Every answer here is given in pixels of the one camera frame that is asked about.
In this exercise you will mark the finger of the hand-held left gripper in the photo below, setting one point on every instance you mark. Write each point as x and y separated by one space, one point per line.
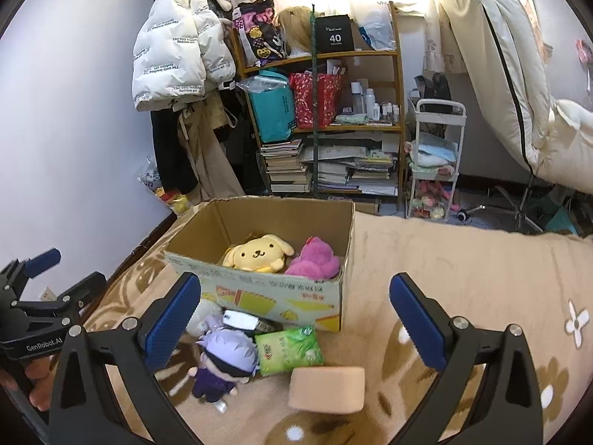
88 287
44 262

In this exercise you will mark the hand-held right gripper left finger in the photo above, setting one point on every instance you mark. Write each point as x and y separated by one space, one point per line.
173 324

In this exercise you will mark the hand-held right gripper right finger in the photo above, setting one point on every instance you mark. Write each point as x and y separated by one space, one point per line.
417 324

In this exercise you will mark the purple-haired plush doll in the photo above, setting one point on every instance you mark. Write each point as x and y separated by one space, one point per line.
227 347

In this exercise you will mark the black packet with white label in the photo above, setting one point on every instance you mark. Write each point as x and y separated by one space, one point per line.
241 320

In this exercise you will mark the printed cardboard box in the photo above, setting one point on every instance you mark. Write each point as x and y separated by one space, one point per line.
278 296

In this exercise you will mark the tan foam block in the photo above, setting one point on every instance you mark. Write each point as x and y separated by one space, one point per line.
324 387

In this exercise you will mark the person's left hand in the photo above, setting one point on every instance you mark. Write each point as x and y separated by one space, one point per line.
39 380

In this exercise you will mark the white plush toy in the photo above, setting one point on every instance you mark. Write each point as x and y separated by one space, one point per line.
206 315

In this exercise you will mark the beige patterned blanket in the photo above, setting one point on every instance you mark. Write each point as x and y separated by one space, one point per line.
463 264

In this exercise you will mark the yellow dog plush toy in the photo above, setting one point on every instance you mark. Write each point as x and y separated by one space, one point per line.
255 255

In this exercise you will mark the pink plush toy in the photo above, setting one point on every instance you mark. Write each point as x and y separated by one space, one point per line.
315 259

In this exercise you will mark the bag of yellow toys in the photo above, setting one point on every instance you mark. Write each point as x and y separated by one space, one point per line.
178 201

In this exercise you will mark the pile of pink toys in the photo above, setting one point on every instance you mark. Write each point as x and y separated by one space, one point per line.
428 199

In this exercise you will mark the black hanging garment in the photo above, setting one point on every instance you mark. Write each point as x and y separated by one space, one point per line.
167 148

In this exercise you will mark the beige coat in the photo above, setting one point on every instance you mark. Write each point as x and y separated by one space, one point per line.
208 157

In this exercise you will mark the metal rack legs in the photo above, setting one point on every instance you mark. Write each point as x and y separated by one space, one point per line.
528 194

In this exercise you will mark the folded blue cloth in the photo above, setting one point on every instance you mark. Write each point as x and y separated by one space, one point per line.
433 153

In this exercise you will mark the white trolley cart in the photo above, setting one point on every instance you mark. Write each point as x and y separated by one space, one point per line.
458 148

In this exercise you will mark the stack of books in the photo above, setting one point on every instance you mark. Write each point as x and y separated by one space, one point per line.
287 167

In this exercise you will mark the green cloth pouch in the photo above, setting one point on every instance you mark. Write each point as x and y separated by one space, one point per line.
354 119

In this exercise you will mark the wooden shelf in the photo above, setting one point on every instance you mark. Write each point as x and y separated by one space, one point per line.
397 102

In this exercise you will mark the cluster of white bottles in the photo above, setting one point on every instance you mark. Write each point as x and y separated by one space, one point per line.
369 99

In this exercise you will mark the black handbag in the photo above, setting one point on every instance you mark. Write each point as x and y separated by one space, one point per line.
438 90

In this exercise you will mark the teal bag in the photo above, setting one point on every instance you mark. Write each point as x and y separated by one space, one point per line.
273 111

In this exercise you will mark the red gift bag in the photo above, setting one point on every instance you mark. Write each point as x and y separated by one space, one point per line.
315 102

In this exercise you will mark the white puffer jacket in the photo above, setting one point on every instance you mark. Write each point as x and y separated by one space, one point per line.
171 41

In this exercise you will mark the floral curtain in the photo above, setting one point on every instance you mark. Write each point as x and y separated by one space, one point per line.
435 46

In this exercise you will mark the cream quilt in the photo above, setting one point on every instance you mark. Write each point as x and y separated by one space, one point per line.
509 55

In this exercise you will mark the white plastic bag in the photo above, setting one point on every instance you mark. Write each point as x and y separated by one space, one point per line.
377 28

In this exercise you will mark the black box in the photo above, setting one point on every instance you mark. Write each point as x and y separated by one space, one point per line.
336 35

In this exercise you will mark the black patterned bag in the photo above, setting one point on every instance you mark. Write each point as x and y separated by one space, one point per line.
259 32

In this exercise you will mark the blonde wig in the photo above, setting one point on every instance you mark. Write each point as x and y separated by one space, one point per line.
296 28

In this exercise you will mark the white wall socket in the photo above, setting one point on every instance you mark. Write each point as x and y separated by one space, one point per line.
47 295

